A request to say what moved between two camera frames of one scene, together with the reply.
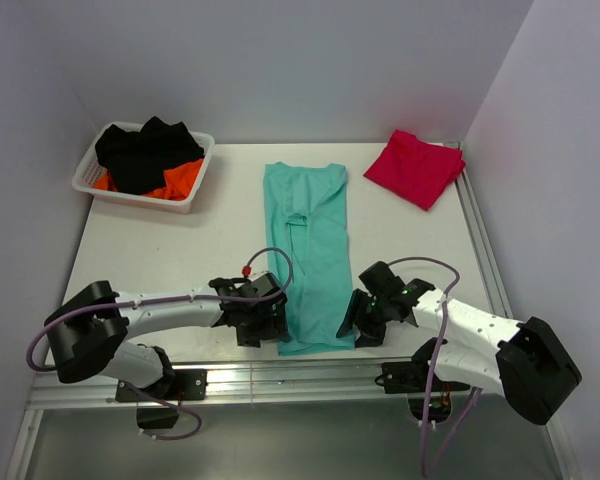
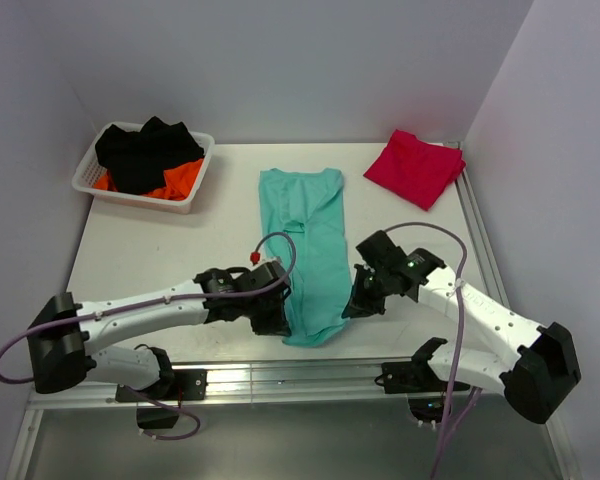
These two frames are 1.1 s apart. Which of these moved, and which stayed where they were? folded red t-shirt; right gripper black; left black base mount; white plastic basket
Moved: right gripper black
Stayed: left black base mount; folded red t-shirt; white plastic basket
